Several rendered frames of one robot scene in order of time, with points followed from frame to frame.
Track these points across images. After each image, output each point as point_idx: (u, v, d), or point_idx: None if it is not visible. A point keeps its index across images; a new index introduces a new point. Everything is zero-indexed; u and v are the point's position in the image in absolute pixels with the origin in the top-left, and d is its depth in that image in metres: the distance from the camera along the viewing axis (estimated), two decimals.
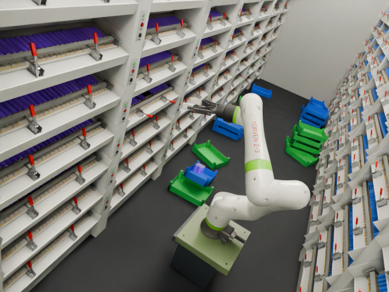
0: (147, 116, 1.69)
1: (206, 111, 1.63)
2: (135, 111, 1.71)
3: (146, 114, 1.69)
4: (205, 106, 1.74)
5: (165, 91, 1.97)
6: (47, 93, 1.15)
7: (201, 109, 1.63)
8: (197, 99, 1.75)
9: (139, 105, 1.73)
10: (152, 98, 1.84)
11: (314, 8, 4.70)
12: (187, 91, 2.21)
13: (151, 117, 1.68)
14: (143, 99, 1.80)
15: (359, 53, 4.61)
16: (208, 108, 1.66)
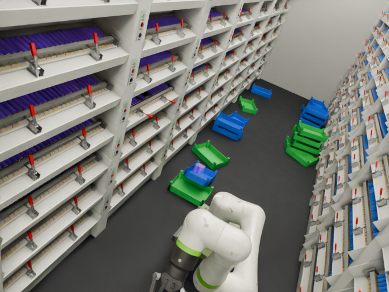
0: (147, 116, 1.69)
1: None
2: (135, 111, 1.71)
3: (146, 114, 1.69)
4: None
5: (165, 91, 1.97)
6: (47, 93, 1.15)
7: None
8: None
9: (139, 105, 1.73)
10: (152, 98, 1.84)
11: (314, 8, 4.70)
12: (187, 91, 2.21)
13: (151, 117, 1.68)
14: (143, 99, 1.80)
15: (359, 53, 4.61)
16: None
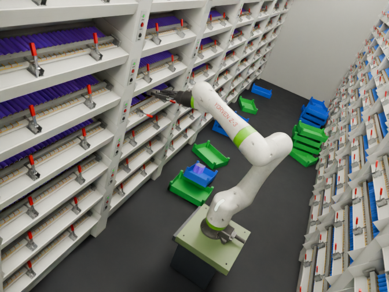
0: (147, 116, 1.69)
1: None
2: (135, 111, 1.71)
3: (146, 114, 1.69)
4: (162, 92, 1.79)
5: None
6: (47, 93, 1.15)
7: None
8: None
9: (139, 105, 1.73)
10: (152, 98, 1.84)
11: (314, 8, 4.70)
12: None
13: (151, 117, 1.68)
14: (143, 99, 1.80)
15: (359, 53, 4.61)
16: None
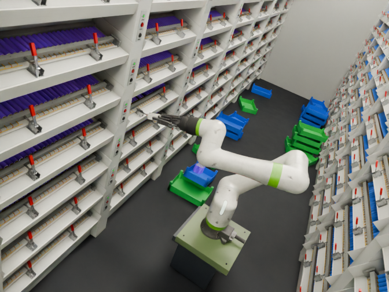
0: None
1: (168, 123, 1.59)
2: (135, 111, 1.71)
3: (146, 114, 1.69)
4: None
5: (162, 89, 1.97)
6: (47, 93, 1.15)
7: (163, 120, 1.61)
8: (156, 115, 1.68)
9: (136, 103, 1.73)
10: (150, 96, 1.84)
11: (314, 8, 4.70)
12: (187, 91, 2.21)
13: None
14: (140, 98, 1.80)
15: (359, 53, 4.61)
16: (171, 120, 1.62)
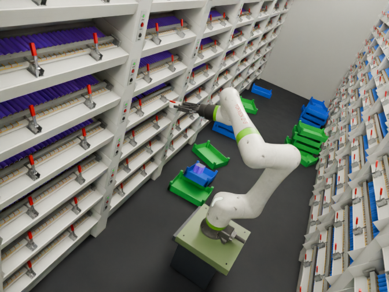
0: (140, 104, 1.68)
1: (188, 110, 1.82)
2: (135, 111, 1.71)
3: (139, 106, 1.69)
4: None
5: (164, 90, 1.97)
6: (47, 93, 1.15)
7: (184, 108, 1.83)
8: (178, 102, 1.91)
9: (136, 102, 1.73)
10: (150, 96, 1.84)
11: (314, 8, 4.70)
12: (187, 91, 2.21)
13: (139, 99, 1.67)
14: (140, 98, 1.80)
15: (359, 53, 4.61)
16: (190, 107, 1.85)
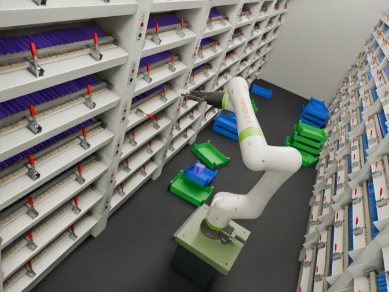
0: (147, 116, 1.69)
1: (196, 98, 1.77)
2: (135, 111, 1.71)
3: (146, 114, 1.69)
4: None
5: (162, 89, 1.97)
6: (47, 93, 1.15)
7: (191, 96, 1.78)
8: (185, 91, 1.87)
9: (136, 103, 1.73)
10: (150, 96, 1.84)
11: (314, 8, 4.70)
12: None
13: (151, 117, 1.68)
14: (140, 98, 1.80)
15: (359, 53, 4.61)
16: (198, 95, 1.80)
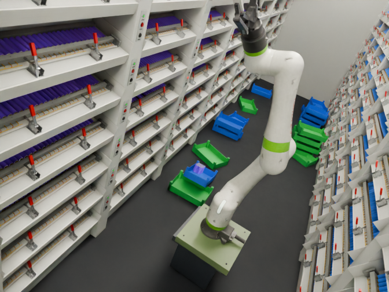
0: (140, 104, 1.68)
1: (244, 30, 1.08)
2: (135, 111, 1.71)
3: (139, 106, 1.69)
4: None
5: (162, 89, 1.97)
6: (47, 93, 1.15)
7: (243, 26, 1.05)
8: None
9: (136, 102, 1.73)
10: (149, 95, 1.84)
11: (314, 8, 4.70)
12: (187, 91, 2.21)
13: (139, 99, 1.67)
14: (140, 98, 1.80)
15: (359, 53, 4.61)
16: (249, 20, 1.09)
